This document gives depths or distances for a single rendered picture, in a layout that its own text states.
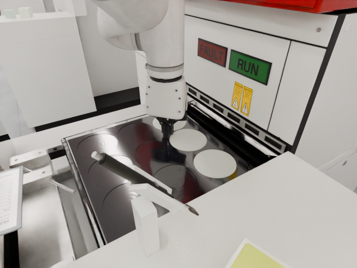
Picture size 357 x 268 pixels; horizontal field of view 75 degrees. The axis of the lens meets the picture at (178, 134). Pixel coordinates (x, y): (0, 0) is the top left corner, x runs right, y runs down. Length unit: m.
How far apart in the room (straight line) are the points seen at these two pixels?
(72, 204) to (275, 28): 0.58
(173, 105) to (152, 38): 0.16
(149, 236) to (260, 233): 0.16
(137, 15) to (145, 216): 0.25
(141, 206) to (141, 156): 0.31
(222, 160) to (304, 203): 0.21
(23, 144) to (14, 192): 0.42
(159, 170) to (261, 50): 0.33
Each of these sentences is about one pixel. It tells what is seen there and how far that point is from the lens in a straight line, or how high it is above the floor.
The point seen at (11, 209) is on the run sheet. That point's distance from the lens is 0.46.
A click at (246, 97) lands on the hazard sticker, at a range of 0.58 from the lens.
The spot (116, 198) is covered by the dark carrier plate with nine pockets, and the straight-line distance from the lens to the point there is 0.50.
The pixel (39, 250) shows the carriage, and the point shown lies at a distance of 0.51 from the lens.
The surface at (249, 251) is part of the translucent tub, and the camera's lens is 0.28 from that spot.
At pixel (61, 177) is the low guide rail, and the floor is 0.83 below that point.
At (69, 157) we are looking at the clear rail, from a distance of 0.63.
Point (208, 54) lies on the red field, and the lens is 0.66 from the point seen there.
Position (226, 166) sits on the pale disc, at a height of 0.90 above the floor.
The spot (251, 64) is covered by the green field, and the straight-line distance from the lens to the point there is 0.55.
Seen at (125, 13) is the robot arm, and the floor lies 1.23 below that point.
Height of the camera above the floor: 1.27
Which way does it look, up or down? 35 degrees down
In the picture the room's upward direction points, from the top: straight up
